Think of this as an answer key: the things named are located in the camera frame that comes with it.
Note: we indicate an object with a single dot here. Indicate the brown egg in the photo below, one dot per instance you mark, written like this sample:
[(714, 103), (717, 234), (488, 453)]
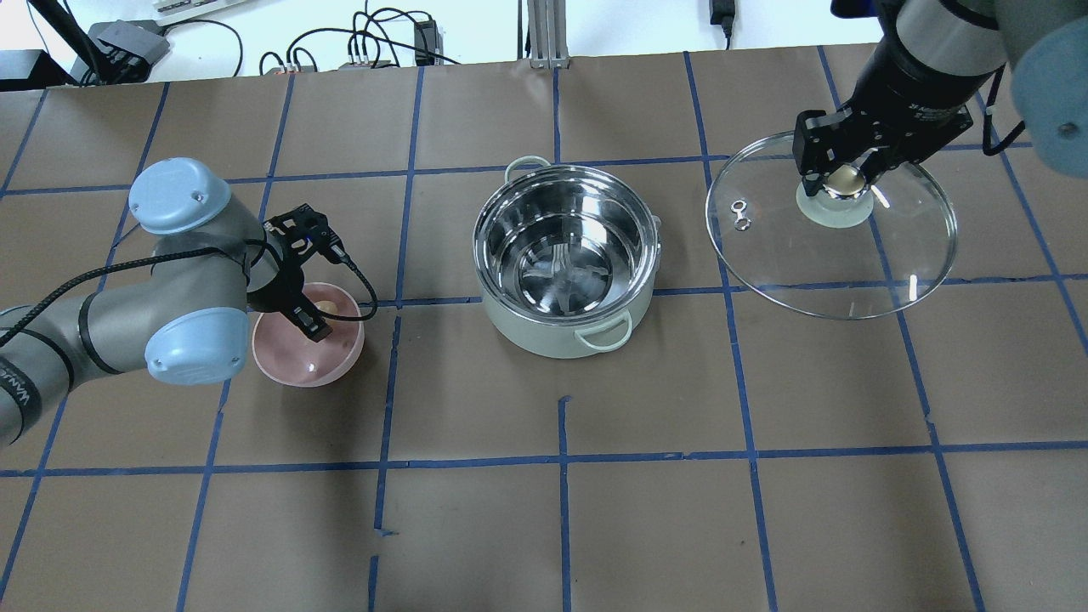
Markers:
[(327, 308)]

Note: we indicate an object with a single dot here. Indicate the aluminium frame post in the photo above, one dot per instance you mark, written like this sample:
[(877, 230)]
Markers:
[(547, 30)]

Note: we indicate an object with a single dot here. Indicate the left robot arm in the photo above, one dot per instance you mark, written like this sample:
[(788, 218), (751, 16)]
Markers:
[(187, 324)]

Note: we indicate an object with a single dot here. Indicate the glass pot lid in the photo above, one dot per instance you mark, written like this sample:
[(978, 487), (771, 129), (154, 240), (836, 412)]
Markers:
[(848, 252)]

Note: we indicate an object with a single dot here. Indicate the black adapter behind post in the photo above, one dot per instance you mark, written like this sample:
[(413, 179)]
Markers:
[(723, 13)]

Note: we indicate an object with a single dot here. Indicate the pink bowl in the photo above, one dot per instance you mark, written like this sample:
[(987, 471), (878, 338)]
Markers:
[(284, 355)]

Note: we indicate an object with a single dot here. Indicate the black box device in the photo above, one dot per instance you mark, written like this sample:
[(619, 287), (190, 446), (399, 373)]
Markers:
[(140, 43)]

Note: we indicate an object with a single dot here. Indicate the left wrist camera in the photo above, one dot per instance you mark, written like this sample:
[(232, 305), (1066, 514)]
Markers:
[(305, 232)]

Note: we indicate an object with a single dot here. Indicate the light green steel pot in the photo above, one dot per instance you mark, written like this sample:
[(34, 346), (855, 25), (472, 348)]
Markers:
[(566, 258)]

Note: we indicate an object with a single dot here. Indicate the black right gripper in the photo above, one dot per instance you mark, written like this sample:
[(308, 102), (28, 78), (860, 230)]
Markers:
[(903, 99)]

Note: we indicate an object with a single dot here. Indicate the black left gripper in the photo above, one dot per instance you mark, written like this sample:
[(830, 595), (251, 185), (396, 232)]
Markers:
[(274, 297)]

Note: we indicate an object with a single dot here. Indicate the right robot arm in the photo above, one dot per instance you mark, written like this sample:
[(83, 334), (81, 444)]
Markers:
[(1041, 43)]

